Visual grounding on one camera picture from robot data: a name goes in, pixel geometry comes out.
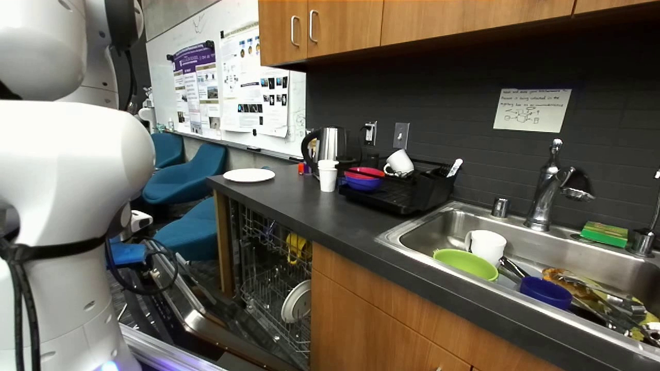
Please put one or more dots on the wall light switch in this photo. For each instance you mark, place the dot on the wall light switch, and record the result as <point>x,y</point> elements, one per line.
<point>401,134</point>

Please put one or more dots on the steel tumbler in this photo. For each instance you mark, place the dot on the steel tumbler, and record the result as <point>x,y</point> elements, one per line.
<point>330,143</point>

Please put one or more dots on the small red container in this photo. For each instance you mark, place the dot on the small red container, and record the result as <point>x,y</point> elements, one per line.
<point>301,167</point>

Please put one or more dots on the green bowl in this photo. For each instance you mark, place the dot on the green bowl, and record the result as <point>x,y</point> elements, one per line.
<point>464,263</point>

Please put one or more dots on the slim chrome side tap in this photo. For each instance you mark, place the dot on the slim chrome side tap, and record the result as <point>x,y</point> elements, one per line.
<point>647,237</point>

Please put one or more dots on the chrome kitchen faucet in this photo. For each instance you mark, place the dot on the chrome kitchen faucet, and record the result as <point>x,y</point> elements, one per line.
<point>544,193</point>

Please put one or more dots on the stainless steel sink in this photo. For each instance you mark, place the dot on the stainless steel sink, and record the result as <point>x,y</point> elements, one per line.
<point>537,248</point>

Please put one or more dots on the wooden cabinet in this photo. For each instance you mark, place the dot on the wooden cabinet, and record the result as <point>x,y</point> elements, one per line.
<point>371,323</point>
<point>447,22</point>

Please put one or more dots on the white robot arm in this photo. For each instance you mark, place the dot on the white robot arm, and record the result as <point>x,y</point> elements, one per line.
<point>63,172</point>

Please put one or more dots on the dishwasher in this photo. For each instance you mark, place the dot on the dishwasher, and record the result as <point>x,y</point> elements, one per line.
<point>198,323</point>

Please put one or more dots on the wooden lower cabinet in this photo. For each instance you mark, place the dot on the wooden lower cabinet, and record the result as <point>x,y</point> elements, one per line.
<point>371,323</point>

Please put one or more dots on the poster with purple header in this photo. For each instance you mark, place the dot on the poster with purple header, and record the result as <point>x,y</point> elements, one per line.
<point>197,89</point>

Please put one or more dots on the white poster with photos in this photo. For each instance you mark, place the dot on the white poster with photos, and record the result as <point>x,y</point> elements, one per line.
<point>255,83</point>

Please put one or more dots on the white cup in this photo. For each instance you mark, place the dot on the white cup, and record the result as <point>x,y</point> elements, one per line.
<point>488,243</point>
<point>326,176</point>

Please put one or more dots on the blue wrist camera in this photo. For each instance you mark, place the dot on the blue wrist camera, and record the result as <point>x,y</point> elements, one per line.
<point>127,254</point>

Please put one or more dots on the wall power outlet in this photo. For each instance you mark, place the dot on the wall power outlet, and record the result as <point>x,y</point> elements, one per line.
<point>370,133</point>

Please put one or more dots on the red bowl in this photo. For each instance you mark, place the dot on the red bowl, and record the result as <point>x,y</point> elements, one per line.
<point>367,169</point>

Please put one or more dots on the white plate, flat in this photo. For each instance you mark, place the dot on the white plate, flat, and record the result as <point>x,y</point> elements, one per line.
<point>249,176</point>

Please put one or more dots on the white bottle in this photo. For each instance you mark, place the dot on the white bottle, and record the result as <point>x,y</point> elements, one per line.
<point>147,114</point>

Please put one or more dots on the wooden upper cabinet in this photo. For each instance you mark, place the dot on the wooden upper cabinet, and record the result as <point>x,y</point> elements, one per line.
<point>447,22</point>

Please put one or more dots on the white paper wall sign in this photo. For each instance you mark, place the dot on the white paper wall sign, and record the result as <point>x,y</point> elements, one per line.
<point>530,107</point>

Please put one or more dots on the green yellow sponge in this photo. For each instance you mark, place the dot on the green yellow sponge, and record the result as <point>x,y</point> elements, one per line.
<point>602,234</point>

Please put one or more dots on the black dish drying rack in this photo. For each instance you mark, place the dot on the black dish drying rack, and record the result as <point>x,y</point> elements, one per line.
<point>404,197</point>

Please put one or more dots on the white plate, upright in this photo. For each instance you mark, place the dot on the white plate, upright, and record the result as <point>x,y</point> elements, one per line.
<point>295,302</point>

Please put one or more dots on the small metal sink fitting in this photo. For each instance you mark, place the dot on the small metal sink fitting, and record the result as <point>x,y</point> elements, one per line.
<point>500,207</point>

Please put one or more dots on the black kettle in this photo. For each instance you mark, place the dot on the black kettle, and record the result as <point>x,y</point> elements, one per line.
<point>310,146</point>

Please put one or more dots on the blue chair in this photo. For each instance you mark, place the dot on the blue chair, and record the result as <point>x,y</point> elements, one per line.
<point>167,149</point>
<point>189,234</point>
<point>183,181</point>

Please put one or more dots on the dirty dishes with scraps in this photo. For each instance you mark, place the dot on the dirty dishes with scraps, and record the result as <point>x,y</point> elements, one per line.
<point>598,296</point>

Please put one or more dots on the white mug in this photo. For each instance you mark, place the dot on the white mug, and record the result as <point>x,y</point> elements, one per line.
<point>396,163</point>

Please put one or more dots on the blue bowl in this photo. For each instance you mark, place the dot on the blue bowl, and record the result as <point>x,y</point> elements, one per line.
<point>546,290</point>

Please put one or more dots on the black utensil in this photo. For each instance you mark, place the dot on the black utensil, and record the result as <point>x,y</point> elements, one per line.
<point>513,267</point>

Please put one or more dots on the purple bowl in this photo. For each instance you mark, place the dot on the purple bowl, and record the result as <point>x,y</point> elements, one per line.
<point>361,182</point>

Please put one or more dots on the yellow cup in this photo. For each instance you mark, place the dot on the yellow cup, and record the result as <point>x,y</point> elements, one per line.
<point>295,248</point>

